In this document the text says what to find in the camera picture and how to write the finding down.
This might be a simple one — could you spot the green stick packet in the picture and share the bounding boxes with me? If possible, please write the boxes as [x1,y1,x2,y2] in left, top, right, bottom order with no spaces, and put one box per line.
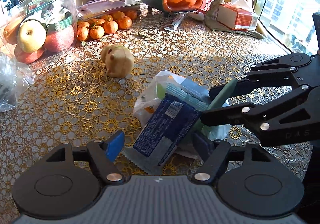
[191,79,237,132]

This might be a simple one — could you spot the lace tablecloth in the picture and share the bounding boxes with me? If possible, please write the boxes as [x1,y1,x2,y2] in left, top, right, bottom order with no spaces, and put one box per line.
[0,3,313,224]

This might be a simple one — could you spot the white tube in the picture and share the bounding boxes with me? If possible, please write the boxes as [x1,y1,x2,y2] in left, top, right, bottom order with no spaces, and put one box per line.
[164,13,185,32]

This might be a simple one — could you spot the beige pig figurine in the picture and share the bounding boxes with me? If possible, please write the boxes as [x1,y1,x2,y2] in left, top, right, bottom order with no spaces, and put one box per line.
[101,44,135,78]

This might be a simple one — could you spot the clear bag dark contents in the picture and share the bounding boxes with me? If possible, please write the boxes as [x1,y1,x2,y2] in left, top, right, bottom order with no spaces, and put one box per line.
[0,53,35,113]

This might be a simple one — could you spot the clear plastic fruit bin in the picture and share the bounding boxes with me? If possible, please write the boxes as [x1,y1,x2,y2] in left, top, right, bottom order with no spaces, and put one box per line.
[1,0,77,64]

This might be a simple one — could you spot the orange white box in bag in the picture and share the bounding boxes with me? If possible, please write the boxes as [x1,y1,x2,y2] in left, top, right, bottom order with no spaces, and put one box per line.
[204,0,265,39]

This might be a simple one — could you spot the red apple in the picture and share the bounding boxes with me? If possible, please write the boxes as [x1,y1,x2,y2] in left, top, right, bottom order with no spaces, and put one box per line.
[43,25,74,52]

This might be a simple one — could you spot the pink purple box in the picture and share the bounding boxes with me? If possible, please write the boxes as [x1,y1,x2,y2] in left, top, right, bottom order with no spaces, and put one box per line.
[77,0,142,20]

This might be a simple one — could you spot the pile of mandarins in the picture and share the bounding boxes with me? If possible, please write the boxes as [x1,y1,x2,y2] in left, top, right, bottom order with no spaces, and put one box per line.
[76,10,138,41]

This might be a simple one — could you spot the blue snack packet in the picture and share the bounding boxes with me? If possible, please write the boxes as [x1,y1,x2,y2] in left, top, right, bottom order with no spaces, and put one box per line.
[123,94,200,175]

